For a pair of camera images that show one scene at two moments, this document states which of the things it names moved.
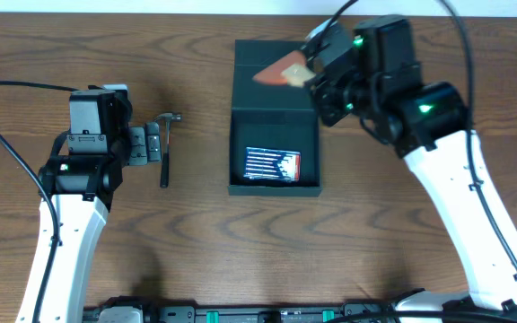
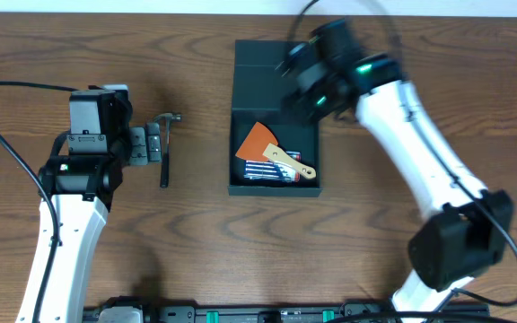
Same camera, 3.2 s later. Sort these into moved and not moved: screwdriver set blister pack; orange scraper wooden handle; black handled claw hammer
Moved: orange scraper wooden handle
Not moved: black handled claw hammer; screwdriver set blister pack
